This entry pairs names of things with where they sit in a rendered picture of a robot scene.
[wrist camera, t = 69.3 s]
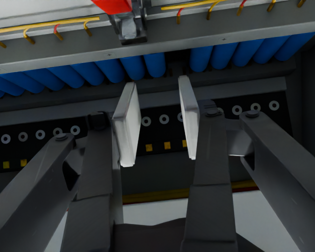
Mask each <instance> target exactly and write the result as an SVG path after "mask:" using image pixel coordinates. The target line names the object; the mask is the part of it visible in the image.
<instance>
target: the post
mask: <svg viewBox="0 0 315 252"><path fill-rule="evenodd" d="M301 101H302V146H303V147H304V148H305V149H306V150H307V151H309V152H310V153H311V154H312V155H313V156H314V157H315V85H314V80H313V75H312V70H311V64H310V59H309V54H308V51H301Z"/></svg>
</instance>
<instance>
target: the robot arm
mask: <svg viewBox="0 0 315 252"><path fill-rule="evenodd" d="M178 86H179V96H180V105H181V114H182V120H183V125H184V131H185V137H186V142H187V148H188V154H189V158H191V159H192V160H195V166H194V175H193V184H190V187H189V194H188V203H187V211H186V217H184V218H178V219H174V220H170V221H167V222H163V223H160V224H156V225H140V224H129V223H124V215H123V200H122V184H121V169H120V164H121V166H123V167H131V166H133V164H135V159H136V152H137V146H138V139H139V133H140V127H141V120H142V117H141V111H140V104H139V98H138V92H137V86H136V83H134V82H127V83H126V85H125V87H124V89H123V92H122V94H121V97H120V99H119V102H118V104H117V107H116V109H115V111H110V112H108V111H106V110H97V111H93V112H90V113H88V114H87V115H86V116H85V121H86V125H87V129H88V133H87V136H86V137H83V138H79V139H75V136H74V134H72V133H60V134H57V135H56V136H54V137H52V138H51V139H50V140H49V141H48V142H47V143H46V144H45V145H44V146H43V147H42V149H41V150H40V151H39V152H38V153H37V154H36V155H35V156H34V157H33V158H32V159H31V160H30V161H29V162H28V163H27V165H26V166H25V167H24V168H23V169H22V170H21V171H20V172H19V173H18V174H17V175H16V176H15V177H14V178H13V180H12V181H11V182H10V183H9V184H8V185H7V186H6V187H5V188H4V189H3V190H2V191H1V192H0V252H44V251H45V249H46V247H47V246H48V244H49V242H50V240H51V238H52V237H53V235H54V233H55V231H56V229H57V228H58V226H59V224H60V222H61V220H62V219H63V217H64V215H65V213H66V211H67V210H68V212H67V217H66V222H65V227H64V232H63V237H62V242H61V247H60V252H265V251H263V250H262V249H260V248H259V247H257V246H256V245H254V244H253V243H251V242H250V241H248V240H247V239H245V238H244V237H242V236H241V235H239V234H238V233H236V225H235V214H234V203H233V192H232V184H231V178H230V167H229V156H240V160H241V162H242V164H243V165H244V167H245V168H246V170H247V171H248V173H249V174H250V176H251V177H252V179H253V180H254V182H255V183H256V185H257V186H258V188H259V189H260V191H261V192H262V194H263V195H264V197H265V198H266V200H267V202H268V203H269V205H270V206H271V208H272V209H273V211H274V212H275V214H276V215H277V217H278V218H279V220H280V221H281V223H282V224H283V226H284V227H285V229H286V230H287V232H288V233H289V235H290V236H291V238H292V239H293V241H294V242H295V244H296V245H297V247H298V248H299V250H300V251H301V252H315V157H314V156H313V155H312V154H311V153H310V152H309V151H308V150H306V149H305V148H304V147H303V146H302V145H301V144H300V143H298V142H297V141H296V140H295V139H294V138H293V137H291V136H290V135H289V134H288V133H287V132H286V131H285V130H283V129H282V128H281V127H280V126H279V125H278V124H277V123H275V122H274V121H273V120H272V119H271V118H270V117H269V116H267V115H266V114H265V113H263V112H261V111H258V110H250V111H245V112H242V113H241V114H240V115H239V119H227V118H225V114H224V113H223V112H221V111H219V110H218V108H217V106H216V104H215V102H214V101H213V100H211V99H205V100H196V97H195V94H194V91H193V89H192V86H191V83H190V80H189V77H188V76H187V75H182V76H179V77H178ZM119 159H120V163H119ZM77 191H78V192H77ZM76 193H77V198H76V200H73V199H74V197H75V195H76Z"/></svg>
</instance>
